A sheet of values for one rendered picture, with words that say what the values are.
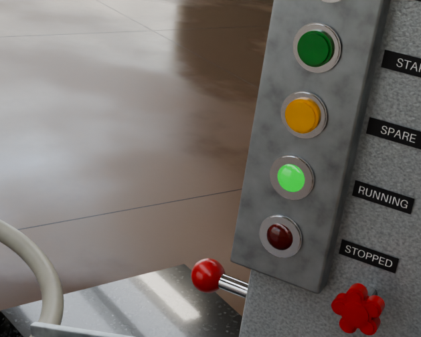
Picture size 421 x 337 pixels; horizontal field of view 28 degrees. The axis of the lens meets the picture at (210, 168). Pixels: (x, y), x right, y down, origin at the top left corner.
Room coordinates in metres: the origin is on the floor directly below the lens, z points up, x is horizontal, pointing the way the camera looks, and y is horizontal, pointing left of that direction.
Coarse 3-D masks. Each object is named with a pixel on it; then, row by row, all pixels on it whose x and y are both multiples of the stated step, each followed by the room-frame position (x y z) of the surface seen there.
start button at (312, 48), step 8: (312, 32) 0.58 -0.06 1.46; (320, 32) 0.58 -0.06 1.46; (304, 40) 0.58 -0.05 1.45; (312, 40) 0.58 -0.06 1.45; (320, 40) 0.57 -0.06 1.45; (328, 40) 0.57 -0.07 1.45; (304, 48) 0.58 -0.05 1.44; (312, 48) 0.58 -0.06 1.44; (320, 48) 0.57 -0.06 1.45; (328, 48) 0.57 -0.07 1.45; (304, 56) 0.58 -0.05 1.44; (312, 56) 0.58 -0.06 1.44; (320, 56) 0.57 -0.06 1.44; (328, 56) 0.57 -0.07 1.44; (312, 64) 0.57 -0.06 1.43; (320, 64) 0.57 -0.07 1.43
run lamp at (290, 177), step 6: (282, 168) 0.58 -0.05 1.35; (288, 168) 0.58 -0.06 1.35; (294, 168) 0.58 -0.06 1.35; (282, 174) 0.58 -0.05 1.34; (288, 174) 0.58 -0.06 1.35; (294, 174) 0.58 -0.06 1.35; (300, 174) 0.58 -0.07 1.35; (282, 180) 0.58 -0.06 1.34; (288, 180) 0.58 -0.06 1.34; (294, 180) 0.57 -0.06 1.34; (300, 180) 0.57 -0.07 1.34; (282, 186) 0.58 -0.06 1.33; (288, 186) 0.58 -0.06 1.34; (294, 186) 0.57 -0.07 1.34; (300, 186) 0.57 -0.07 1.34
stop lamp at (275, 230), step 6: (270, 228) 0.58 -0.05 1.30; (276, 228) 0.58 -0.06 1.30; (282, 228) 0.58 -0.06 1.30; (270, 234) 0.58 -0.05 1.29; (276, 234) 0.58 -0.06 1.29; (282, 234) 0.58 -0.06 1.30; (288, 234) 0.58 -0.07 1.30; (270, 240) 0.58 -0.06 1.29; (276, 240) 0.58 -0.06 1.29; (282, 240) 0.57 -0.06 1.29; (288, 240) 0.57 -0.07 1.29; (276, 246) 0.58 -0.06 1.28; (282, 246) 0.58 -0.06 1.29; (288, 246) 0.58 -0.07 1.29
